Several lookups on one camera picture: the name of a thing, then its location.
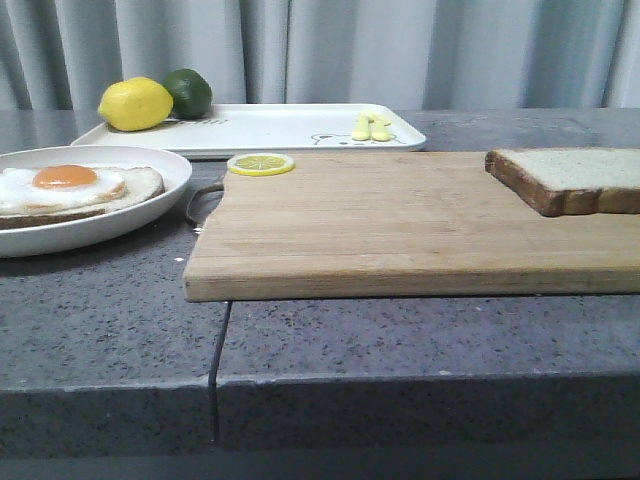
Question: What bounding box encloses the front yellow lemon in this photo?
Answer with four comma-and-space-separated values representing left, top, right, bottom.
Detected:
98, 77, 173, 132

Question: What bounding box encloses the white round plate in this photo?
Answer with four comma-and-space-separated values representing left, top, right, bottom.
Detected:
1, 145, 192, 258

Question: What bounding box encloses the white rectangular tray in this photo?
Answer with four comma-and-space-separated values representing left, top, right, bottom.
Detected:
72, 103, 426, 160

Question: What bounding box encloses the green lime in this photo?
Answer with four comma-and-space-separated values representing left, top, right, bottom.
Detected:
163, 68, 213, 120

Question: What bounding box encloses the metal cutting board handle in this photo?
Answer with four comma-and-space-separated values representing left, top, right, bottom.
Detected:
185, 181, 224, 229

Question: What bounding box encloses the fried egg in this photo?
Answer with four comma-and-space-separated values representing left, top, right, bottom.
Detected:
1, 165, 126, 214

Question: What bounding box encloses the yellow lemon slice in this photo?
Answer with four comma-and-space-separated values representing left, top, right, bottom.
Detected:
227, 153, 295, 177

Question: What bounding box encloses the bread slice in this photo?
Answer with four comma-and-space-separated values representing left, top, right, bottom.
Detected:
1, 167, 165, 230
485, 147, 639, 217

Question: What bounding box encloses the grey curtain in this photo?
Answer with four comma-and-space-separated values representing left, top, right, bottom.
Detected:
1, 1, 639, 110

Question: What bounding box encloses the wooden cutting board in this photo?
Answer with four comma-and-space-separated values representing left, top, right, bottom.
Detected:
184, 152, 639, 301

